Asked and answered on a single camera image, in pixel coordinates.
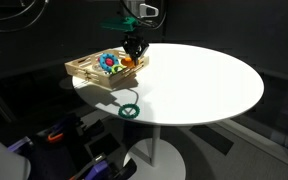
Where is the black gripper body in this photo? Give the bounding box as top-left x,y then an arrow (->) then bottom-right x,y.
121,32 -> 149,50

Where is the orange studded ring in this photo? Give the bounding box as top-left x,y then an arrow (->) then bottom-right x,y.
120,56 -> 138,70

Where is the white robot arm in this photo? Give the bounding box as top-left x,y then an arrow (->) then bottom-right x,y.
119,0 -> 166,65

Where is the wooden tray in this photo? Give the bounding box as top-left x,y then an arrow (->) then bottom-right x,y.
65,49 -> 149,89

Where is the purple and black clamp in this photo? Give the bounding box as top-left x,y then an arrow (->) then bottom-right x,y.
69,154 -> 137,180

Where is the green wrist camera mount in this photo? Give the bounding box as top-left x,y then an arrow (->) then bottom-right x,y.
101,16 -> 139,32

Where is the small lime green ring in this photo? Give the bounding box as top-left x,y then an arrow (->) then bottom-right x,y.
110,64 -> 125,75

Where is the blue ring with red centre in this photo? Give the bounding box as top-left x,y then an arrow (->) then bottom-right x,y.
98,52 -> 122,74

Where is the green studded ring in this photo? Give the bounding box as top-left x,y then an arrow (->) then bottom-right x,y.
117,103 -> 141,120

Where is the black cable loop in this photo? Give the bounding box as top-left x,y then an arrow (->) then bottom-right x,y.
0,0 -> 50,34

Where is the black clamp with orange handle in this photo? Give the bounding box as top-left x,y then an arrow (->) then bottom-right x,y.
34,113 -> 104,144

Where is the white round table pedestal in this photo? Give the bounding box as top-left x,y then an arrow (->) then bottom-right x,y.
123,126 -> 186,180

